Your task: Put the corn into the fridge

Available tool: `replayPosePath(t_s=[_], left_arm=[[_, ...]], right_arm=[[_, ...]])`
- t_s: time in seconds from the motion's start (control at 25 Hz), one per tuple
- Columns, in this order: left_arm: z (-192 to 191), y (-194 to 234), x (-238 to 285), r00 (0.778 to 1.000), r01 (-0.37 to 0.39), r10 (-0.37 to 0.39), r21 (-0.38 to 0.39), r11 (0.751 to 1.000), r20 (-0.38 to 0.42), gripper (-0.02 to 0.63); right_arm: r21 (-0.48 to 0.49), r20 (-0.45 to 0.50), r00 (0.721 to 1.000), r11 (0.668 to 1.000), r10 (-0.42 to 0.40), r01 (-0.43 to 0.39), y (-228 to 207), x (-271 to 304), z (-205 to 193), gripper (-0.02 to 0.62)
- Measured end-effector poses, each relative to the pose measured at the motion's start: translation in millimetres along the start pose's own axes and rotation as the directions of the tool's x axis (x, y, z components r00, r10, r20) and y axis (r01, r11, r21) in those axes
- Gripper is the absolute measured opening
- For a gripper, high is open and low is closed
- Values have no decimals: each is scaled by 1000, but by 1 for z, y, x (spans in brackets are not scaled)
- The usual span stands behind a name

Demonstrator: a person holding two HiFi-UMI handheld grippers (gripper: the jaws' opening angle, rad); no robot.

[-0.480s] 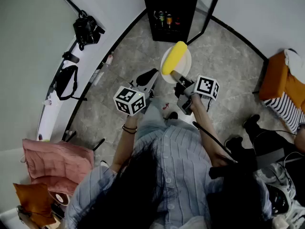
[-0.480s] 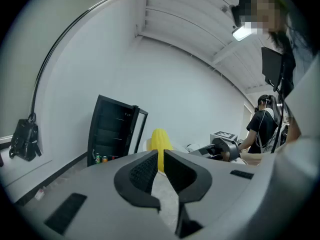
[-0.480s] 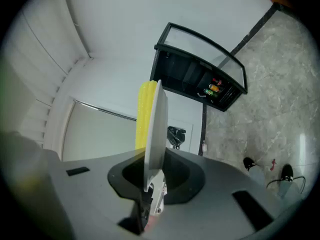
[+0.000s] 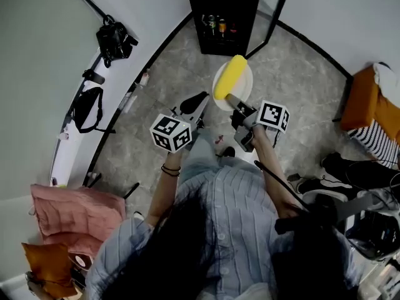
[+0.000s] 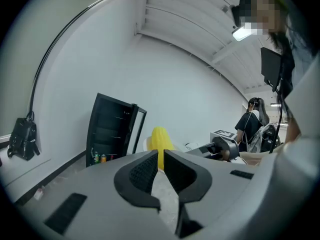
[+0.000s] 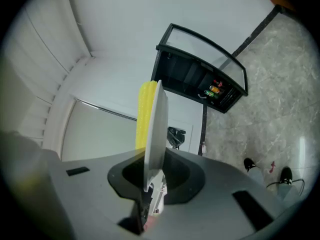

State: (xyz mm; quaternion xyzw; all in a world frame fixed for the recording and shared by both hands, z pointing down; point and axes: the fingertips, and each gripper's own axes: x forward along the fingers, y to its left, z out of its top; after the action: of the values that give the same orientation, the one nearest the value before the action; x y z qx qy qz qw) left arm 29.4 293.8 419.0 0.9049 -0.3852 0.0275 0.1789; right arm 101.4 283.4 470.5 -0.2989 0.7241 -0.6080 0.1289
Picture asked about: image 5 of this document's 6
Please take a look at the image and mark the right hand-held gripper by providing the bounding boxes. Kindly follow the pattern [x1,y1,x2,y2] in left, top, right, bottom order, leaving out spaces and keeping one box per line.
[186,128,241,164]

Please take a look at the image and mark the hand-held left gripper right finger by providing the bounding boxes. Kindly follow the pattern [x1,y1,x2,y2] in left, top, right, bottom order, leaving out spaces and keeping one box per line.
[163,148,213,239]

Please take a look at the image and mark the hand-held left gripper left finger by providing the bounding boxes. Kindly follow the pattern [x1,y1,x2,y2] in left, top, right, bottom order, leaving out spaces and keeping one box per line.
[113,149,162,214]

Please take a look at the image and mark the black cabinet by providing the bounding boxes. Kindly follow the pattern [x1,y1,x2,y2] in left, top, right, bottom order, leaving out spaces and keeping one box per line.
[85,92,148,168]

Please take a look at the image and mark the person's left forearm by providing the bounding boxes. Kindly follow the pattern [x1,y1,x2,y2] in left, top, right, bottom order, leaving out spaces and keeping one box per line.
[284,116,302,145]

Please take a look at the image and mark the person's right forearm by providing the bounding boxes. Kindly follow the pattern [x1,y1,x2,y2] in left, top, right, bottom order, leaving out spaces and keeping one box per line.
[238,151,276,166]

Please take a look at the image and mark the white grey backpack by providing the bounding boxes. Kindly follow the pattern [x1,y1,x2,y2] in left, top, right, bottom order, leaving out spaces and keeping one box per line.
[246,123,278,154]

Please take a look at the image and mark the small white bottle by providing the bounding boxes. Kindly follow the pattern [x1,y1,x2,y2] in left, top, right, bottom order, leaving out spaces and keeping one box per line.
[33,187,45,201]

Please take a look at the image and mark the black flat panel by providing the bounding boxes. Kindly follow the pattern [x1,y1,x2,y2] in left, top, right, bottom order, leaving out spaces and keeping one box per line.
[260,46,283,93]

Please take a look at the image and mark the rectangular ceiling light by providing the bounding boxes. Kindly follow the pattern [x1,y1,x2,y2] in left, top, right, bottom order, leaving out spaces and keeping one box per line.
[231,25,258,43]

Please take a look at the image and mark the black leather backpack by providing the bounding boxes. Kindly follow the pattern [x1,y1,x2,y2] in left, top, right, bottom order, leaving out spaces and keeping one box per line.
[6,111,41,162]

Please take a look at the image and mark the black cable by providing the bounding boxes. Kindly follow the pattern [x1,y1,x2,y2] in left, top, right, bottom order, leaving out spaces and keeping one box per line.
[268,76,286,155]

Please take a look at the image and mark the black head-worn camera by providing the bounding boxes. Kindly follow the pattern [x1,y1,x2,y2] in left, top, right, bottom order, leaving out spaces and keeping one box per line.
[231,0,253,28]

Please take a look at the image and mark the black wall conduit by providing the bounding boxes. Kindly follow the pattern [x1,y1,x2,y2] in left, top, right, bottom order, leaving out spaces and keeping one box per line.
[29,0,120,120]

